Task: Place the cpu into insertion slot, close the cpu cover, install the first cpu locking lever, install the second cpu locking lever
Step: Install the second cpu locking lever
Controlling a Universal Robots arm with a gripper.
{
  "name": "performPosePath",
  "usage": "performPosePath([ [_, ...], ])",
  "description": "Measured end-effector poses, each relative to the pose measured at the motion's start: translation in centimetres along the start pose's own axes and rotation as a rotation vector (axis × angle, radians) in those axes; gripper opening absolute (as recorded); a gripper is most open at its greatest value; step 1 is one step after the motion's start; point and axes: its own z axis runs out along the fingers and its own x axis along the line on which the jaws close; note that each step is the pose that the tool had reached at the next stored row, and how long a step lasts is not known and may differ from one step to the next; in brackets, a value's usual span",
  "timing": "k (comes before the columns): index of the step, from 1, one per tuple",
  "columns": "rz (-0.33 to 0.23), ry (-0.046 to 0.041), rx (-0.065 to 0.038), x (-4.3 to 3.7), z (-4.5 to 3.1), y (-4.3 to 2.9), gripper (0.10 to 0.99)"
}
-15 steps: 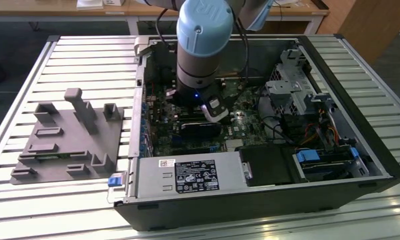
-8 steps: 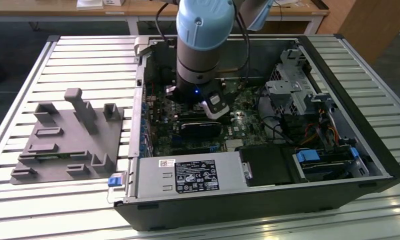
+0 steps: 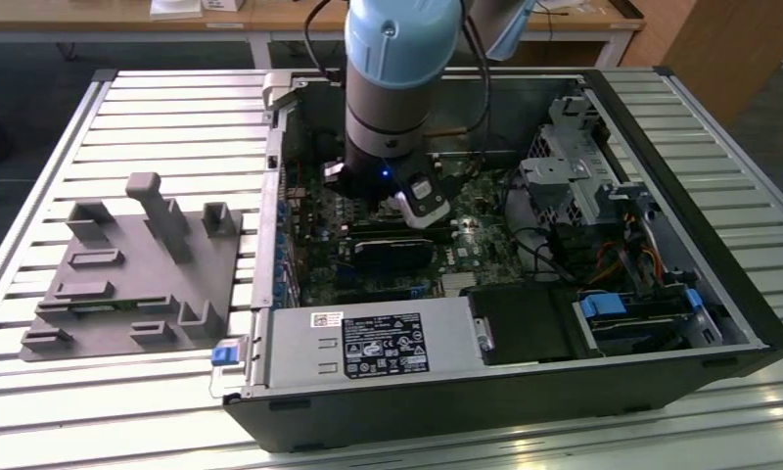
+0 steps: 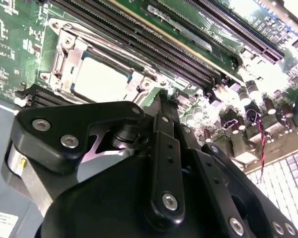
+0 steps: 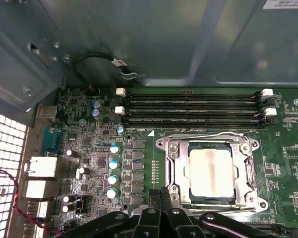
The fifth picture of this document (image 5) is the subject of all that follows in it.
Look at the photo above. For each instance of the metal socket cover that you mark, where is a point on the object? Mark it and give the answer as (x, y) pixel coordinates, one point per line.
(182, 171)

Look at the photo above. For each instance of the black PC case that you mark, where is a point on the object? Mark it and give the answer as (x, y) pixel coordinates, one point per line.
(164, 37)

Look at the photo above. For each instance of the green motherboard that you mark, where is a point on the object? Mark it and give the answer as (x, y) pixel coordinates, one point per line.
(283, 153)

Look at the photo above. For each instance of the metal locking lever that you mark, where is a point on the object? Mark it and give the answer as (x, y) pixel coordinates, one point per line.
(228, 211)
(208, 135)

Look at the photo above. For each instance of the RAM slot with white clips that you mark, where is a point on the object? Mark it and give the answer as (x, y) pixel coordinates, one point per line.
(188, 95)
(188, 111)

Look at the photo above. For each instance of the silver CPU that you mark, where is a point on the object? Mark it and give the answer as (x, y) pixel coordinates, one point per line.
(211, 173)

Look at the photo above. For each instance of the CPU socket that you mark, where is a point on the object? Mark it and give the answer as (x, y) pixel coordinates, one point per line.
(175, 186)

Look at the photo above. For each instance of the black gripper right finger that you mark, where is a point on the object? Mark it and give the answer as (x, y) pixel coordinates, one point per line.
(178, 223)

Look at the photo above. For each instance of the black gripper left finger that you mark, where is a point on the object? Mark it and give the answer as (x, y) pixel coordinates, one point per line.
(149, 223)

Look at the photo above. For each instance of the white case sticker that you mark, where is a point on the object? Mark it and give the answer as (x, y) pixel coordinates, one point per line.
(285, 3)

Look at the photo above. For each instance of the RAM slot with black clips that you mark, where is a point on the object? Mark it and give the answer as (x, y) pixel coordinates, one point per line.
(188, 101)
(188, 121)

